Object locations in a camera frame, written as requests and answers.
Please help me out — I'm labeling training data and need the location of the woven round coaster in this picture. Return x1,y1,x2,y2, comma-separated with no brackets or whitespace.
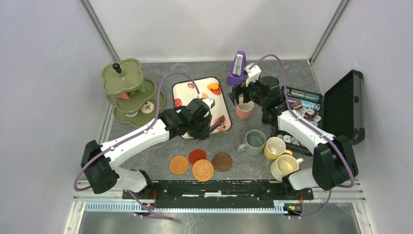
192,159,214,182

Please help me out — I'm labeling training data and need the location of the open black case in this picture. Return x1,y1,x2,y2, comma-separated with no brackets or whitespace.
280,70,365,145

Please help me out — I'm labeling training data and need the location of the yellow ceramic mug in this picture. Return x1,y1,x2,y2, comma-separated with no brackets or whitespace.
264,136,293,160

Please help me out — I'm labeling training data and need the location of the dark brown round coaster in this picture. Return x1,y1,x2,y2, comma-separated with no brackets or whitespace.
212,152,232,172

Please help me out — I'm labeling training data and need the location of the purple metronome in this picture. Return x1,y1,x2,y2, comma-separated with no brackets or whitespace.
226,50,246,86

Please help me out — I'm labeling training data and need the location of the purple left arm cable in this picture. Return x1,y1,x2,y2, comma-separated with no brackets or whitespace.
73,71,207,220

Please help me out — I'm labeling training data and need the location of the pink ceramic mug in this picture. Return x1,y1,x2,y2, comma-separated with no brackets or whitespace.
235,101,254,120

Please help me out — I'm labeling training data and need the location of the cream ceramic mug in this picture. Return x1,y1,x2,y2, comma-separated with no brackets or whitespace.
270,155,304,181

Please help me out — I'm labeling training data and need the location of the green white cake slice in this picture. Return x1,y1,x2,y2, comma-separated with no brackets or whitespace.
137,84,146,93

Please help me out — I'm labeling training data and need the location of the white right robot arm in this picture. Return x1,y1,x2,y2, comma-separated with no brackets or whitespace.
228,76,358,199

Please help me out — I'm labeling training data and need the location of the red round coaster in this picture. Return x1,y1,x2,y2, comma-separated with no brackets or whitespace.
188,149,207,164

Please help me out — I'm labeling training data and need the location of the grey ceramic mug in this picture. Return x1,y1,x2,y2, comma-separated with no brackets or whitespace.
236,129,267,156

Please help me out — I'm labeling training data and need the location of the green tiered dessert stand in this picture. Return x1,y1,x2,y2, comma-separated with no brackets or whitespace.
101,58,166,128

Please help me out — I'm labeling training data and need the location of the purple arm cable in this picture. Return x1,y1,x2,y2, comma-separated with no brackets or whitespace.
73,71,207,220
248,54,356,220

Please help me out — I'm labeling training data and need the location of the pink cake slice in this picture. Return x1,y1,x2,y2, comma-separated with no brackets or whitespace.
116,92,130,99

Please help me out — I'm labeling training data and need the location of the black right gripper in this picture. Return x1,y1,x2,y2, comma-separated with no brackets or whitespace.
227,76,267,108

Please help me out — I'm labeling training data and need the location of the strawberry print serving tray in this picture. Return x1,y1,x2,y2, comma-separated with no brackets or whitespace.
171,76,232,140

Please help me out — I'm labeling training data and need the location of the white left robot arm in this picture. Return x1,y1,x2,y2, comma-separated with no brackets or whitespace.
81,98,215,199

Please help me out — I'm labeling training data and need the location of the light brown round coaster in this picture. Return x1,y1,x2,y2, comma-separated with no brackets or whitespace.
169,155,189,175

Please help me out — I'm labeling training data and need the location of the white chocolate drizzle donut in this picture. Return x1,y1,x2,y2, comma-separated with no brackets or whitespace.
141,101,155,114

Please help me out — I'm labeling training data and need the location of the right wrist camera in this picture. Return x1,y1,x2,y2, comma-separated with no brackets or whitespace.
244,63,261,87

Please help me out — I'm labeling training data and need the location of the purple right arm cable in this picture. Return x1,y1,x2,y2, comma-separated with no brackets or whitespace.
248,54,356,220

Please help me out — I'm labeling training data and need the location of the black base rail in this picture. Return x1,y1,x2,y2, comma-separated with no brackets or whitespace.
135,179,314,209

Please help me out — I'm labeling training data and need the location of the blue frosted donut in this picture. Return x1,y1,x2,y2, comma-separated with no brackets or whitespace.
125,112,139,117

